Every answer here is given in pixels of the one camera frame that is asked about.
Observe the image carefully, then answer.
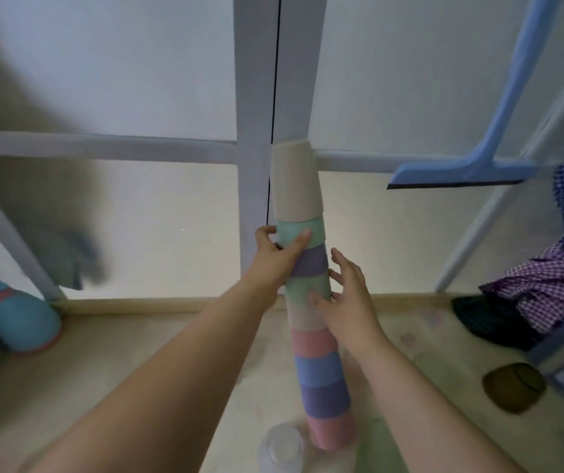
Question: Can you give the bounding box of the blue plush toy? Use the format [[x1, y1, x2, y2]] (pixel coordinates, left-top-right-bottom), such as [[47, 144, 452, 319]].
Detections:
[[0, 261, 63, 353]]

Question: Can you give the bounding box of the dark olive round bowl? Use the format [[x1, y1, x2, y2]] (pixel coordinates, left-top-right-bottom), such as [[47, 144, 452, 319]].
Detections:
[[482, 362, 548, 415]]

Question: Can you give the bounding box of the person's right forearm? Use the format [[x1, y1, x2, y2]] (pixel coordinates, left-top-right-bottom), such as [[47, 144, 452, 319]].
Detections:
[[343, 335, 527, 473]]

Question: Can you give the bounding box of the person's left forearm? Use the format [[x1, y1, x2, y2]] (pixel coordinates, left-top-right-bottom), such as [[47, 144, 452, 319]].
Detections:
[[13, 278, 282, 473]]

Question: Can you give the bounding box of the stack of pastel plastic cups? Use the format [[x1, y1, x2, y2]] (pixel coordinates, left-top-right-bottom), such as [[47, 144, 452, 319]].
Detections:
[[269, 139, 356, 451]]

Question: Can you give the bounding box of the blue squeegee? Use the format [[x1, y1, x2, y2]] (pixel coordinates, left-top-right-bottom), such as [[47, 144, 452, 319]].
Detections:
[[386, 0, 564, 191]]

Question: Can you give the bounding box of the purple checkered cloth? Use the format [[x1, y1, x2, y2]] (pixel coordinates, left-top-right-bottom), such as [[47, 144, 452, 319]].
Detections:
[[479, 235, 564, 336]]

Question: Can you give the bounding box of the person's right hand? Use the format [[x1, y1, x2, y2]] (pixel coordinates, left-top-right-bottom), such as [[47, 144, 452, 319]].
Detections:
[[309, 247, 389, 353]]

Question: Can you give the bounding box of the white sliding door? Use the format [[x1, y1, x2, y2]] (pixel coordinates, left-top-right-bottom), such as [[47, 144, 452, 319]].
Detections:
[[267, 0, 564, 297], [0, 0, 280, 305]]

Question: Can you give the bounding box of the black fabric item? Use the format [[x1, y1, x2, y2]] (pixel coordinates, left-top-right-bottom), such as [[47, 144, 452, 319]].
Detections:
[[451, 292, 545, 351]]

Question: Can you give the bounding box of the clear plastic cup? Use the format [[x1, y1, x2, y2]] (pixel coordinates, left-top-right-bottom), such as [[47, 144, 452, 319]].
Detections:
[[257, 422, 306, 473]]

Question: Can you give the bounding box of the person's left hand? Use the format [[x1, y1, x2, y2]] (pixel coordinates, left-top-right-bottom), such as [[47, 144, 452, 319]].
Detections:
[[240, 224, 312, 303]]

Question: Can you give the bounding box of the mint green cup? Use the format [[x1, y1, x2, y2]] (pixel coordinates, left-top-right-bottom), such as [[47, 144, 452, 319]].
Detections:
[[275, 216, 327, 252]]

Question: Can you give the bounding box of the wooden door sill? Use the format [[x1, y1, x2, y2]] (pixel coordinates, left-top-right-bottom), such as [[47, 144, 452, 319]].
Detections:
[[49, 292, 456, 317]]

